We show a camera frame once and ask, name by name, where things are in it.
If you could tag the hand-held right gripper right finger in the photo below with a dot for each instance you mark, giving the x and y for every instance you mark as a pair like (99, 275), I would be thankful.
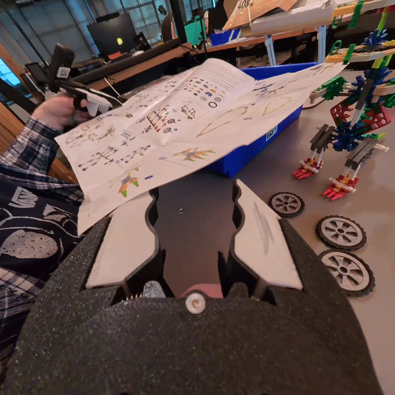
(265, 243)

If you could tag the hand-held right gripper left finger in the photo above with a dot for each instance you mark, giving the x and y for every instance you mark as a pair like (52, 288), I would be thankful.
(123, 243)

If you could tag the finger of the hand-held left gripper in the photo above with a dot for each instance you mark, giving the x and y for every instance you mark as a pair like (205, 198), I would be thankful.
(100, 100)
(106, 96)

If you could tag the printed paper instruction sheet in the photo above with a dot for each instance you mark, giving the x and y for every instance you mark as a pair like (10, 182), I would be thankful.
(185, 123)

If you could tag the person's left forearm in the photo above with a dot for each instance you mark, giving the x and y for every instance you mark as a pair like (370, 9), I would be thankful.
(27, 145)

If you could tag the person's left hand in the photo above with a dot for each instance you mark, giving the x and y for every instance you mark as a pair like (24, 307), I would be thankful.
(55, 111)

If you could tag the black foam tube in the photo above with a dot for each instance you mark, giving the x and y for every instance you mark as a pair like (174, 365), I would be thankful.
(129, 60)

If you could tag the grey toy wheel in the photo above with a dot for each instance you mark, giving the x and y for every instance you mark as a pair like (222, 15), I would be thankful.
(345, 271)
(286, 204)
(341, 232)

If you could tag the black computer monitor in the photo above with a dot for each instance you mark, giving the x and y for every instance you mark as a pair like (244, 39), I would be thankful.
(112, 32)

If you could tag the blue plastic bin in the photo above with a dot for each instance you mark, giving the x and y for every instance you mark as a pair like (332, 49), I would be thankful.
(247, 154)

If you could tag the person's torso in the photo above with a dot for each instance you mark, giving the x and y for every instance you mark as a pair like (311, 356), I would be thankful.
(27, 222)

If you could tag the teal plastic object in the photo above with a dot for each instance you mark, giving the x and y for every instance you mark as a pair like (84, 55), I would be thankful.
(194, 32)

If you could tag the wooden workbench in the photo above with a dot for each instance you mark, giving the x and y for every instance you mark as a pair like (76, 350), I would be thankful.
(216, 46)

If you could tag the blue storage crate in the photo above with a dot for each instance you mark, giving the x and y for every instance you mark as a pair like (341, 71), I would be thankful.
(223, 37)

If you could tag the colourful construction toy model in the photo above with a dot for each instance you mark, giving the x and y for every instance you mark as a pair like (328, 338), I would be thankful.
(355, 129)

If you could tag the brown cardboard sheet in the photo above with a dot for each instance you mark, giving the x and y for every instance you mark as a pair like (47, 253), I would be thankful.
(262, 9)

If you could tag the white flat box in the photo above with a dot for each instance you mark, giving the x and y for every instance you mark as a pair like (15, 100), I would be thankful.
(290, 21)

